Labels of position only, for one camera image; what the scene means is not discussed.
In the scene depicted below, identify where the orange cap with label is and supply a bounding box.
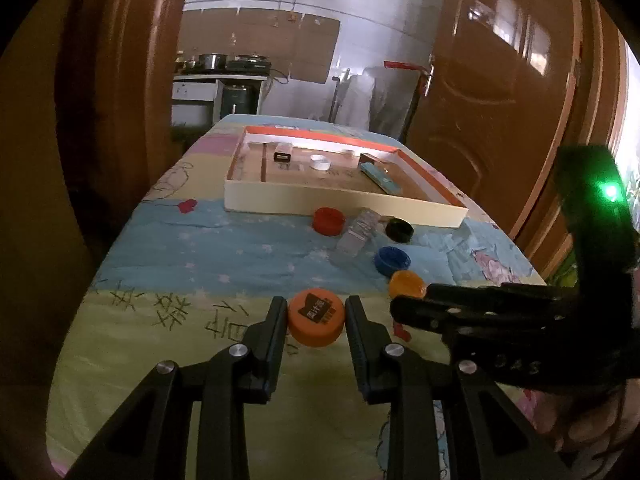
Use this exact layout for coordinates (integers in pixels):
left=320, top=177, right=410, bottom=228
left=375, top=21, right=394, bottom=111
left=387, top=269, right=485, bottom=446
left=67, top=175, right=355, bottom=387
left=288, top=288, right=345, bottom=348

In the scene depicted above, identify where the plain orange bottle cap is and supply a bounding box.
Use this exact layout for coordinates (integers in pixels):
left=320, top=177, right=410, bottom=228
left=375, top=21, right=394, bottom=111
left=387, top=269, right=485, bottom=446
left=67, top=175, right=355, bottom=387
left=388, top=270, right=427, bottom=299

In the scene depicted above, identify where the blue bottle cap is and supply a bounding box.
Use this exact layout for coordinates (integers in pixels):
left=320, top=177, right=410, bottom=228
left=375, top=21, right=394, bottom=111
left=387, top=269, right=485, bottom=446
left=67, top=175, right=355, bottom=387
left=373, top=246, right=411, bottom=278

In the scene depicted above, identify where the black bottle cap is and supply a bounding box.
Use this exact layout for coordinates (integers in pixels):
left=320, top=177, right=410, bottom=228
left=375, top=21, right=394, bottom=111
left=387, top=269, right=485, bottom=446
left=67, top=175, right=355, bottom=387
left=385, top=218, right=414, bottom=244

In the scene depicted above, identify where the red bottle cap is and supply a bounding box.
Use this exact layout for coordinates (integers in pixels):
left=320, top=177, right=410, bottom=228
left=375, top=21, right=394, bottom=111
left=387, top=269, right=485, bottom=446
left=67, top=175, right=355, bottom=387
left=311, top=207, right=346, bottom=236

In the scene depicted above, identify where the light blue slim box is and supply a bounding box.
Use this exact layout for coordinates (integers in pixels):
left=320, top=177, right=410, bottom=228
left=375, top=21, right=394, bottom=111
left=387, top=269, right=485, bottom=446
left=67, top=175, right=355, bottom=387
left=359, top=162, right=401, bottom=196

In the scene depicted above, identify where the white Hello Kitty box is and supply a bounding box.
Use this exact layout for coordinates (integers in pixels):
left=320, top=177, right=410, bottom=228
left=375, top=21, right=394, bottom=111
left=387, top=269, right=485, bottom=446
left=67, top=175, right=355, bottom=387
left=273, top=142, right=293, bottom=164

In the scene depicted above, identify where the white translucent cap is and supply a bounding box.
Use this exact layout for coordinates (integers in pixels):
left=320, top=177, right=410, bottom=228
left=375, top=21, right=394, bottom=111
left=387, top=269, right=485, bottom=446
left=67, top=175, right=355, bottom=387
left=309, top=154, right=331, bottom=171

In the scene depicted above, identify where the colourful cartoon sheep tablecloth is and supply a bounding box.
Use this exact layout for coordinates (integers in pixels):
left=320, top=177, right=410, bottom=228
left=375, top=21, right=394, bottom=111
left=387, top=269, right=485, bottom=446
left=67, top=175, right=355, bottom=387
left=44, top=112, right=551, bottom=480

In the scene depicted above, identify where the shallow cardboard tray box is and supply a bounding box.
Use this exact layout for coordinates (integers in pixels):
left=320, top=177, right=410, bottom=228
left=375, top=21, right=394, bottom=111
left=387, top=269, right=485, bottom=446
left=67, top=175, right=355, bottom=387
left=224, top=126, right=468, bottom=228

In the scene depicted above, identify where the rolled clear plastic sheet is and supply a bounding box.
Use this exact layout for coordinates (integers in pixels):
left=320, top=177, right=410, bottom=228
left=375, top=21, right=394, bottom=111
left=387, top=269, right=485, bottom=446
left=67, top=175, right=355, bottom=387
left=334, top=67, right=419, bottom=140

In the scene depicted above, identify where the brown wooden door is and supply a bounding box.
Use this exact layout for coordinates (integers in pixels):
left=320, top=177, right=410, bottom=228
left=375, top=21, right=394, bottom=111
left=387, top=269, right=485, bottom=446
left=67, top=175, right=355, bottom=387
left=399, top=0, right=584, bottom=246

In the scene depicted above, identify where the dark green air fryer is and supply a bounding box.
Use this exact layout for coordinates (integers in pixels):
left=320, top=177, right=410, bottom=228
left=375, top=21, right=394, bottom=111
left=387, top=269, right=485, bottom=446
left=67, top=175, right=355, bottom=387
left=220, top=84, right=252, bottom=118

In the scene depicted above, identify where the white kitchen counter cabinet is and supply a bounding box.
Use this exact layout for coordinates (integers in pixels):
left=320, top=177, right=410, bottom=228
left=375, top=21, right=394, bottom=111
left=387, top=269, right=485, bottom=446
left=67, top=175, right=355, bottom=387
left=171, top=74, right=269, bottom=128

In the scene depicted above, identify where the black gas stove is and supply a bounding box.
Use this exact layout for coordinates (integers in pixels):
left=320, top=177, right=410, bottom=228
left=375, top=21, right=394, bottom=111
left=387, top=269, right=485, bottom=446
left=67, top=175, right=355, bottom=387
left=226, top=56, right=271, bottom=75

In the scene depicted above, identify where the steel cooking pot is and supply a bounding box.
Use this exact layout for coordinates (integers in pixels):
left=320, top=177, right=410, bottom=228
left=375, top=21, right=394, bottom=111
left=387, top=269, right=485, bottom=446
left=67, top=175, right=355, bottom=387
left=198, top=53, right=227, bottom=72

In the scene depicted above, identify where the cardboard sheet on wall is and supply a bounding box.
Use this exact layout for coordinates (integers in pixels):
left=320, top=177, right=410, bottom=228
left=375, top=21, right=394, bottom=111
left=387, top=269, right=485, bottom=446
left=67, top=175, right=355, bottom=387
left=177, top=8, right=341, bottom=84

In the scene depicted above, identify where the wooden door frame left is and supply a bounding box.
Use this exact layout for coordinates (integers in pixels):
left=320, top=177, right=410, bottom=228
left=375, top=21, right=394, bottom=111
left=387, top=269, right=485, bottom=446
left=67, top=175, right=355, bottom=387
left=54, top=0, right=186, bottom=249

